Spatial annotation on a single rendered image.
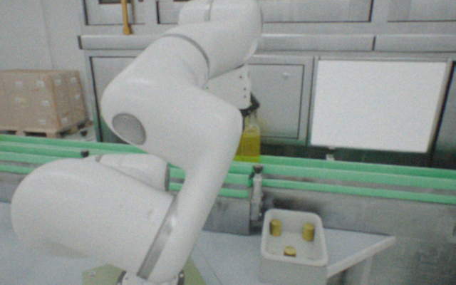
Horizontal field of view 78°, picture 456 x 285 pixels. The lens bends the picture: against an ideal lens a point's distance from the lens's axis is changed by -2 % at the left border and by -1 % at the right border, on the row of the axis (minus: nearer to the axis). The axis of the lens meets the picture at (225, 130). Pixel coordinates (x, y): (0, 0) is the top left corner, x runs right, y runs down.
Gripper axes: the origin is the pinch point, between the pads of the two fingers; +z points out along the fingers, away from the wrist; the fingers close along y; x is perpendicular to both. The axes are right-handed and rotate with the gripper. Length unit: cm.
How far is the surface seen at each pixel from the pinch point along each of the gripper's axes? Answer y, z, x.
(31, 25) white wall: 386, 48, -341
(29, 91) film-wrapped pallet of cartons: 338, 117, -245
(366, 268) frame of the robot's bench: -45, 61, -8
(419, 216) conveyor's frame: -57, 39, -14
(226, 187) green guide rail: 4.0, 30.0, -9.2
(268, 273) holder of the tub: -11.5, 37.2, 13.6
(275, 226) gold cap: -12.3, 39.6, -3.8
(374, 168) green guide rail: -45, 31, -26
